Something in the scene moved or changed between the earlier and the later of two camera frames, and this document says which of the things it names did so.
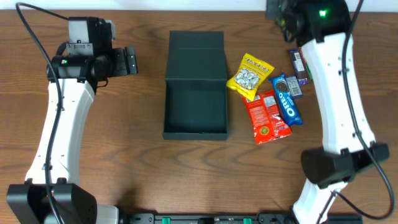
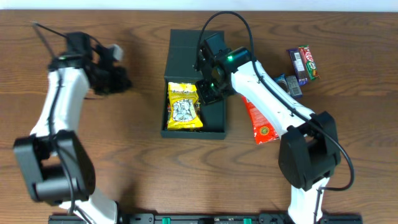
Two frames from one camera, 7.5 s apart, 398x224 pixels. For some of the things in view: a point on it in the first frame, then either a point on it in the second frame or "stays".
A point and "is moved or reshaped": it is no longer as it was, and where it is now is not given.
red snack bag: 267,122 stays
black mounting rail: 224,218 stays
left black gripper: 121,62 → 115,82
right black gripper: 277,12 → 207,92
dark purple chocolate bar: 298,66 stays
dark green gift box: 196,101 stays
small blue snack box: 295,86 stays
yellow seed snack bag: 247,79 is moved or reshaped
